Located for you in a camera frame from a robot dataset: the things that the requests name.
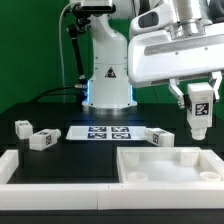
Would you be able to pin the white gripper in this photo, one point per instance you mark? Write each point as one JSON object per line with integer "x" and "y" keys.
{"x": 154, "y": 57}

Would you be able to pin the white square tabletop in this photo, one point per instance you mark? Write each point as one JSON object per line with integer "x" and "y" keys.
{"x": 165, "y": 164}

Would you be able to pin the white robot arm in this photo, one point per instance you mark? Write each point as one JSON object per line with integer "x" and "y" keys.
{"x": 109, "y": 87}

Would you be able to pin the white sheet with tags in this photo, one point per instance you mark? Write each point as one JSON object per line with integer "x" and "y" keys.
{"x": 111, "y": 133}

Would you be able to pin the grey camera on mount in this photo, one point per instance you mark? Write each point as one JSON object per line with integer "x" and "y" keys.
{"x": 96, "y": 5}

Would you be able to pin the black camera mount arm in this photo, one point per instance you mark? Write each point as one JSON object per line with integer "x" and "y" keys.
{"x": 74, "y": 31}

